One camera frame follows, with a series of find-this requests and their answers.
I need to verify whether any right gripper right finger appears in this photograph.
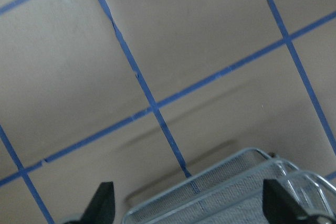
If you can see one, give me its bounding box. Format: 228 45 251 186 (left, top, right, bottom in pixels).
262 179 335 224

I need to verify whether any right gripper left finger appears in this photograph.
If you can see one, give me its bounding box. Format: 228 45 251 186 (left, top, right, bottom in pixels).
65 182 116 224

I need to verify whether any wire mesh shelf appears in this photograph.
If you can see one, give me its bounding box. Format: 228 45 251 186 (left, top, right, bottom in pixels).
122 148 335 223

